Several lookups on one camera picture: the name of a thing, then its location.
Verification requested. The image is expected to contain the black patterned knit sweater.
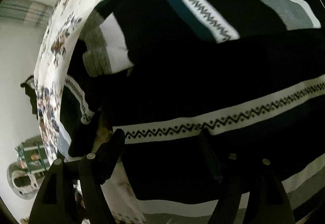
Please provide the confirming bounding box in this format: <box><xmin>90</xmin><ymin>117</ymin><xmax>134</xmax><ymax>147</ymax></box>
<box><xmin>72</xmin><ymin>0</ymin><xmax>324</xmax><ymax>223</ymax></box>

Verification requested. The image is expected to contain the grey round floor object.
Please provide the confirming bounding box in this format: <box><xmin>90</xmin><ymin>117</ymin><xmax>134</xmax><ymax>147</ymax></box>
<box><xmin>7</xmin><ymin>163</ymin><xmax>40</xmax><ymax>200</ymax></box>

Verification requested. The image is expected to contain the green shelf rack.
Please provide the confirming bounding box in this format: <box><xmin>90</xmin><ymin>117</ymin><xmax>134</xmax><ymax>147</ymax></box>
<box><xmin>15</xmin><ymin>136</ymin><xmax>50</xmax><ymax>174</ymax></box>

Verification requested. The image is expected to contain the dark garment at bed edge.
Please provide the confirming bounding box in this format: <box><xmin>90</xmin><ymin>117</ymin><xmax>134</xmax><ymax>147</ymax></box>
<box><xmin>20</xmin><ymin>75</ymin><xmax>38</xmax><ymax>119</ymax></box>

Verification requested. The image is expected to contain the teal striped curtain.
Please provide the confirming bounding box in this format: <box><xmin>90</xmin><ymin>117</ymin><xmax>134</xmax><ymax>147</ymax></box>
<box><xmin>1</xmin><ymin>0</ymin><xmax>53</xmax><ymax>27</ymax></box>

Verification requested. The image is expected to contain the white floral bed blanket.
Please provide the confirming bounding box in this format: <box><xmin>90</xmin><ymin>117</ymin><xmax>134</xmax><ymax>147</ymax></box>
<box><xmin>34</xmin><ymin>0</ymin><xmax>158</xmax><ymax>224</ymax></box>

